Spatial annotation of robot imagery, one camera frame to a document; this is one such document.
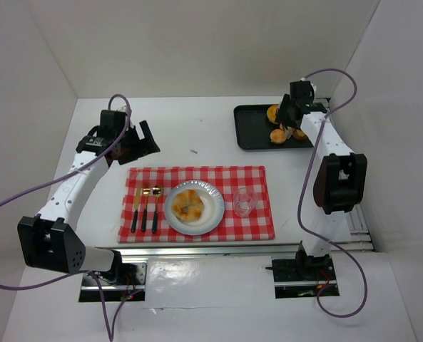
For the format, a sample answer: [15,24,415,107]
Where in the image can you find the red checkered cloth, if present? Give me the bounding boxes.
[117,166,275,244]

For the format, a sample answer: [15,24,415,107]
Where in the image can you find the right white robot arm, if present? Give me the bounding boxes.
[277,79,367,281]

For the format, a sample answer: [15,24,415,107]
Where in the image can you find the gold fork black handle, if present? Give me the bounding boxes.
[141,185,151,233]

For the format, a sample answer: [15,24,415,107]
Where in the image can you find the clear drinking glass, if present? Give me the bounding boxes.
[233,187,258,217]

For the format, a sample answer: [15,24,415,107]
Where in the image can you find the gold spoon black handle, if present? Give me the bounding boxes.
[151,185,164,234]

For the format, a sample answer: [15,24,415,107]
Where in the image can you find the white grey-rimmed plate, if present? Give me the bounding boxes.
[164,180,225,236]

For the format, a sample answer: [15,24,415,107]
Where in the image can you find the baguette bread slice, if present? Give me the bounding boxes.
[292,130,308,141]

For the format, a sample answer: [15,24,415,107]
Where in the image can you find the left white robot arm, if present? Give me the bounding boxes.
[17,110,160,279]

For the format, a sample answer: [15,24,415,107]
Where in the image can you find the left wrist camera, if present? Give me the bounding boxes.
[114,105,132,120]

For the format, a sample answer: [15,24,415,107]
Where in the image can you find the large brown bagel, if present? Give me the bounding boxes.
[171,190,204,222]

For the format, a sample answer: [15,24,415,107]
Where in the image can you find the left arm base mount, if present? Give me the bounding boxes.
[78,261,148,303]

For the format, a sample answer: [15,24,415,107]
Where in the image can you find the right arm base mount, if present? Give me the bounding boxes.
[265,259,340,299]

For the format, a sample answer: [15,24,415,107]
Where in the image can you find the glazed ring donut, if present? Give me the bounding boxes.
[266,105,279,125]

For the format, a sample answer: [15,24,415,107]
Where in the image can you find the aluminium rail frame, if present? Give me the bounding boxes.
[312,98,375,253]

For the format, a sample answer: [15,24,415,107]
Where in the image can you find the silver metal tongs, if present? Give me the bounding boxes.
[282,126,295,140]

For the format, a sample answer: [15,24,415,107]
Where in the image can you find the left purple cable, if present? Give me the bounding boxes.
[0,93,133,342]

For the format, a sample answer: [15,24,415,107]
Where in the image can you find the black baking tray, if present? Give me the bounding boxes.
[233,104,312,151]

